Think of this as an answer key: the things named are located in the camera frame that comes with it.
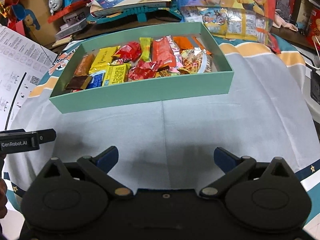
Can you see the white instruction sheet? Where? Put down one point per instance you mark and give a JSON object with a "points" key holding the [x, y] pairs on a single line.
{"points": [[23, 64]]}

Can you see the person left hand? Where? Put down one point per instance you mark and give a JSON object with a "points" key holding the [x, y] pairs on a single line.
{"points": [[3, 199]]}

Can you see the round striped snack bag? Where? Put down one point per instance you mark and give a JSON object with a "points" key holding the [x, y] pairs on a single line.
{"points": [[195, 61]]}

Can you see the green yellow snack stick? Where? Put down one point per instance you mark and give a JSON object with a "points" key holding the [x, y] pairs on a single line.
{"points": [[145, 44]]}

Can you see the pink white patterned packet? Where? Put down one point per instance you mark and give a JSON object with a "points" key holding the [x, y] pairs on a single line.
{"points": [[173, 46]]}

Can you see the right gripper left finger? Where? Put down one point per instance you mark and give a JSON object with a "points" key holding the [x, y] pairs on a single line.
{"points": [[97, 168]]}

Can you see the yellow Winsun snack packet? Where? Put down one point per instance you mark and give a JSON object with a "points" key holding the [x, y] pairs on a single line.
{"points": [[103, 59]]}

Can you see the brown cardboard box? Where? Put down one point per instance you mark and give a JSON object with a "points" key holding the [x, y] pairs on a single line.
{"points": [[36, 21]]}

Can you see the shiny red foil packet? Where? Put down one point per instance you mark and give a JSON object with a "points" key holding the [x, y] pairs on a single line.
{"points": [[143, 70]]}

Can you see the yellow black snack packet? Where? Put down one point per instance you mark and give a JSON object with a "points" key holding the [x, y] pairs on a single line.
{"points": [[166, 71]]}

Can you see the blue snack packet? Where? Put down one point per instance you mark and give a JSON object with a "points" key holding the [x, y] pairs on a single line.
{"points": [[96, 79]]}

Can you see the teal toy track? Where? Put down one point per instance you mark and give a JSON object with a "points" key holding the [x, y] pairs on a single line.
{"points": [[140, 13]]}

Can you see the orange silver snack packet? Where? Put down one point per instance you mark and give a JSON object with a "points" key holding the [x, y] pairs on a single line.
{"points": [[189, 42]]}

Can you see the teal cardboard box tray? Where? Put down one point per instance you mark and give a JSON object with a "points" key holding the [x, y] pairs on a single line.
{"points": [[148, 90]]}

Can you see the long orange red packet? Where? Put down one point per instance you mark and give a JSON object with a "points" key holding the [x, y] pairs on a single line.
{"points": [[162, 53]]}

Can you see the red cookie box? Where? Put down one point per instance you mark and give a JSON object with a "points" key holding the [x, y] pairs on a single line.
{"points": [[313, 28]]}

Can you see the red snack packet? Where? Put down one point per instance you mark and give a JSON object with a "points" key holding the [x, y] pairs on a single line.
{"points": [[129, 52]]}

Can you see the brown cake clear wrapper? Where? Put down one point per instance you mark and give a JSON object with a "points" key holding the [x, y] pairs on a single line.
{"points": [[84, 66]]}

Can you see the brown chocolate snack packet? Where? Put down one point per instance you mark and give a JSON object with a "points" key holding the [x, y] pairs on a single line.
{"points": [[78, 82]]}

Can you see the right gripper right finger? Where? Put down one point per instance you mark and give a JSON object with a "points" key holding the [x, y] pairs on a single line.
{"points": [[235, 169]]}

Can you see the grey toy building blocks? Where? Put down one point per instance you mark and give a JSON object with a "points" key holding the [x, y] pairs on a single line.
{"points": [[73, 23]]}

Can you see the small yellow snack packet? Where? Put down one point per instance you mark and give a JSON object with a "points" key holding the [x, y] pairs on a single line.
{"points": [[116, 74]]}

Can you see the Paw Patrol snack bag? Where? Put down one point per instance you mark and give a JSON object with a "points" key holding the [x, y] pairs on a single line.
{"points": [[249, 20]]}

